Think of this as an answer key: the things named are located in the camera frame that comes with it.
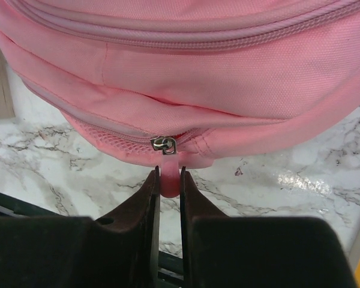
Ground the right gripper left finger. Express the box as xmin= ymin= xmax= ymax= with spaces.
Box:
xmin=0 ymin=170 xmax=160 ymax=287

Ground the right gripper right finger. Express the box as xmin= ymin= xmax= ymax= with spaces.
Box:
xmin=180 ymin=170 xmax=356 ymax=287

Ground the pink student backpack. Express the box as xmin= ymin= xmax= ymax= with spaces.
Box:
xmin=0 ymin=1 xmax=360 ymax=197

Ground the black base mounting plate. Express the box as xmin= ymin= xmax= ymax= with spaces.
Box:
xmin=0 ymin=193 xmax=184 ymax=287

